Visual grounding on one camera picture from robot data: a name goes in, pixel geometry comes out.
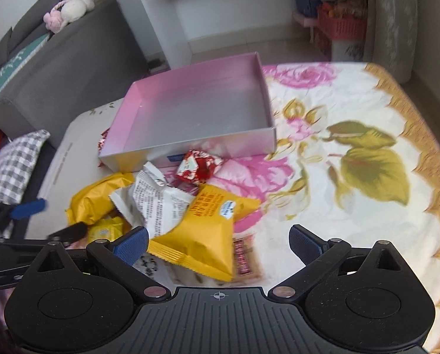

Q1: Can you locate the orange yellow pastry packet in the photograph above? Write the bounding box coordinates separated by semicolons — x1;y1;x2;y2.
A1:
66;173;135;225

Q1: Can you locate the white printed snack packet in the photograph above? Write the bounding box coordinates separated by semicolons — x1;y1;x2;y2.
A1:
110;162;194;239

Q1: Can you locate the red white snack packet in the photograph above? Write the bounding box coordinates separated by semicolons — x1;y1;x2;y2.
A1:
176;150;224;186

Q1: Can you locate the small yellow snack packet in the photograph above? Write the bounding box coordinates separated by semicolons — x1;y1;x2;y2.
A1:
87;217;132;244

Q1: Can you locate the checkered grey cushion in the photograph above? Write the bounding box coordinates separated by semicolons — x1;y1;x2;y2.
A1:
0;130;50;205

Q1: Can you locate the floral tablecloth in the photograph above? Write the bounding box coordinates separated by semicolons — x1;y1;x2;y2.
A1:
26;62;440;353

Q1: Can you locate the red snack packet left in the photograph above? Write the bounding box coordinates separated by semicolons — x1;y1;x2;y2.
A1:
98;129;110;152

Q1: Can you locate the teal cushion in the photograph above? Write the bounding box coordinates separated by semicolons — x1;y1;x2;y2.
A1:
0;34;50;93

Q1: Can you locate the pink cardboard box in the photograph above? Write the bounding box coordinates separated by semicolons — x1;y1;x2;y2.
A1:
99;53;277;172

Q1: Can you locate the grey sofa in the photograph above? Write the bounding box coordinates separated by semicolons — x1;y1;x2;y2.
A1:
0;0;148;147

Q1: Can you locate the white storage box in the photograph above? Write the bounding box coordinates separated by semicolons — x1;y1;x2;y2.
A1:
331;40;365;62

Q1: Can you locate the pink white plush toy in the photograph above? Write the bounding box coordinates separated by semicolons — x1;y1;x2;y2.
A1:
43;0;95;34

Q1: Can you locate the red plastic basket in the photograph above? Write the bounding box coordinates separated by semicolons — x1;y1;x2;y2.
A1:
317;6;367;41

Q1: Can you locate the beige curtain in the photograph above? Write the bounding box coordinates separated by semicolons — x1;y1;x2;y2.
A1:
364;0;418;83

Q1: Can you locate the white bookshelf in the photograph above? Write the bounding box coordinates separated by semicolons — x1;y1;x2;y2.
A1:
107;0;370;71

